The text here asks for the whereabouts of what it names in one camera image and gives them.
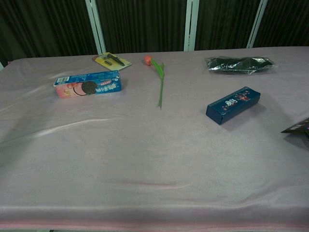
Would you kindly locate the blue glasses case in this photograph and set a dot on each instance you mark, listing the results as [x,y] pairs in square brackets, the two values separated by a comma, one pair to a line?
[231,106]

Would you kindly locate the blue pink cookie box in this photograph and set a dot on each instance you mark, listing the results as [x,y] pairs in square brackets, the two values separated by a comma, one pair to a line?
[101,83]

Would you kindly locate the pink tablecloth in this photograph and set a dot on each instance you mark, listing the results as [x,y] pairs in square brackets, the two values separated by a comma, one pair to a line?
[144,157]

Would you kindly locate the artificial orange tulip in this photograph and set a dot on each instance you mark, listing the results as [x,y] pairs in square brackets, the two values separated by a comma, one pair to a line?
[147,60]

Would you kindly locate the yellow razor blister pack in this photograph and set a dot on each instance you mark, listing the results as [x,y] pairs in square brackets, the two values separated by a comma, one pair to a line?
[113,64]

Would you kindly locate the black pleated curtain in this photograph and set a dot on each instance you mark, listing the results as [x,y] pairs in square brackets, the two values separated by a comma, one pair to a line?
[144,24]

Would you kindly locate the black gloves in plastic bag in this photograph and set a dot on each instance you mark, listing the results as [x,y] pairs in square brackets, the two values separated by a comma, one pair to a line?
[236,65]

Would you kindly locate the brown blue snack bag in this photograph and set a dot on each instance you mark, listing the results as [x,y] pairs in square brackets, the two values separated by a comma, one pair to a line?
[299,126]

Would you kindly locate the white metal frame post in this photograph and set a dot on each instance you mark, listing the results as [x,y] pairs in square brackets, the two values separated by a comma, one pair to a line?
[191,24]
[96,29]
[257,24]

